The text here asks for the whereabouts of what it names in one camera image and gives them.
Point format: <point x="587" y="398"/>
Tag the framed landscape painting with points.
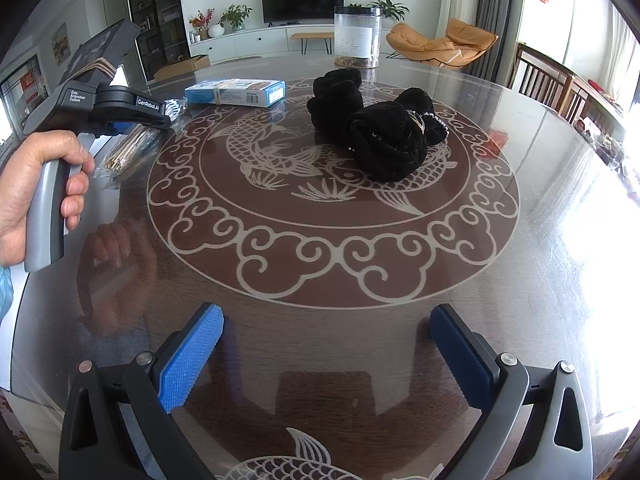
<point x="60" y="44"/>

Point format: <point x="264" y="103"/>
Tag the red flower plant in vase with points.
<point x="201" y="22"/>

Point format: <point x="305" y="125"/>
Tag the wooden bench with metal legs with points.
<point x="312" y="36"/>

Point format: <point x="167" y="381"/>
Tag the black scrunchie with rhinestone trim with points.
<point x="430" y="105"/>

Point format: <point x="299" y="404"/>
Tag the bushy green potted plant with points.
<point x="236" y="16"/>

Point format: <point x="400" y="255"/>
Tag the grey curtain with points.
<point x="500" y="15"/>

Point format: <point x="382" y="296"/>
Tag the orange lounge chair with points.
<point x="425" y="42"/>

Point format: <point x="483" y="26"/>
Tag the red door poster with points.
<point x="30" y="87"/>

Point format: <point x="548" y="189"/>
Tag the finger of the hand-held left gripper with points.
<point x="120" y="128"/>

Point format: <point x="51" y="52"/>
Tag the glass-covered patterned wooden desk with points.
<point x="525" y="270"/>

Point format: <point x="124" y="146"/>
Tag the black velvet scrunchie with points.
<point x="385" y="150"/>
<point x="335" y="102"/>

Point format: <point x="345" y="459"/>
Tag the bagged wooden cotton swabs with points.
<point x="132" y="149"/>

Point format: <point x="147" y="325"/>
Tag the beige rubber band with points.
<point x="220" y="93"/>

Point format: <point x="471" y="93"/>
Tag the round white vase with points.
<point x="216" y="31"/>

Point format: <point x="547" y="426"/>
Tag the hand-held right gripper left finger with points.
<point x="192" y="355"/>

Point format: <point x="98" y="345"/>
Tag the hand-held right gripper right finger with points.
<point x="462" y="355"/>

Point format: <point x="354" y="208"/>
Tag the dark glass display cabinet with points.
<point x="157" y="10"/>

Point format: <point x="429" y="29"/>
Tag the white television cabinet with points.
<point x="260" y="40"/>

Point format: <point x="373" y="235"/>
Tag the black flat television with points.
<point x="302" y="2"/>

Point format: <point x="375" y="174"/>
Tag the person's left hand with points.
<point x="20" y="185"/>

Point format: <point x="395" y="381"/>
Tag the blue and white toothpaste box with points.
<point x="245" y="92"/>

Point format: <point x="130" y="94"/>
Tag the brown cardboard box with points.
<point x="182" y="66"/>

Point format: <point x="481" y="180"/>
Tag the clear jar with black lid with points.
<point x="357" y="35"/>

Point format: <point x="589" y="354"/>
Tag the large plant in white pot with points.
<point x="392" y="7"/>

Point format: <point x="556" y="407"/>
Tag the wooden slatted chair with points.
<point x="595" y="105"/>
<point x="540" y="77"/>

